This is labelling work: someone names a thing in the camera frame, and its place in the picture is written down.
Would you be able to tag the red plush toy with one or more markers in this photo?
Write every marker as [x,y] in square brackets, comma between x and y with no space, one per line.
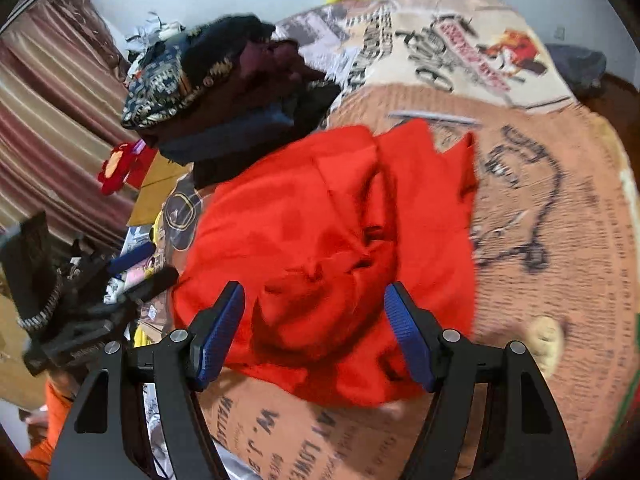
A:
[117,167]

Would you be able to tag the mustard yellow cloth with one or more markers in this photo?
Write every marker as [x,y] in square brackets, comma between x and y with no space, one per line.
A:
[155,190]

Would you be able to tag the dark shirt with round print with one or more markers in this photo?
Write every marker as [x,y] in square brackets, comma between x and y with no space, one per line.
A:
[182,215]

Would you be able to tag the pile of dark clothes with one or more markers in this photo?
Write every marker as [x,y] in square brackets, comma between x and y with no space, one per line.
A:
[225,135]

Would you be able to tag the white printed cloth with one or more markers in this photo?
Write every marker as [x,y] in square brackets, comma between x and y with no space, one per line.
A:
[160,32]

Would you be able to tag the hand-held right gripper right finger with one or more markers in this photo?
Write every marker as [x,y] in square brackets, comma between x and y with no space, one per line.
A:
[407,335]

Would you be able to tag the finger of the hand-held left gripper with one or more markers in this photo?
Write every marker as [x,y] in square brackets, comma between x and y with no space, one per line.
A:
[129,259]
[152,282]

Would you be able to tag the brown cardboard box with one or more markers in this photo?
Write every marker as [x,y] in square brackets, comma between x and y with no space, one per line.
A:
[10,320]

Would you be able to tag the blue patterned knit sweater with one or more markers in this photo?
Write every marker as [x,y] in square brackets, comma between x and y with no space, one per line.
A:
[160,85]

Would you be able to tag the white wall socket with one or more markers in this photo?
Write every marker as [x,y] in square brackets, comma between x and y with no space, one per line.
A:
[560,33]

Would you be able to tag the red fleece jacket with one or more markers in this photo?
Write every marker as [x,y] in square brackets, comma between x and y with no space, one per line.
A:
[300,210]

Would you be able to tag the printed blanket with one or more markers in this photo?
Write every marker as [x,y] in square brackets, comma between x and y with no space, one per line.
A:
[550,260]

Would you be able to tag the striped curtain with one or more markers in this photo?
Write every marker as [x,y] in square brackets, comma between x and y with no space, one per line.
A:
[50,110]

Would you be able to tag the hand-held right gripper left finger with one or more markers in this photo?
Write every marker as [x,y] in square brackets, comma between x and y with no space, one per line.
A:
[220,340]

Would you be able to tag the grey bag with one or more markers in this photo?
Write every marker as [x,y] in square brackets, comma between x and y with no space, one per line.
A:
[575,67]

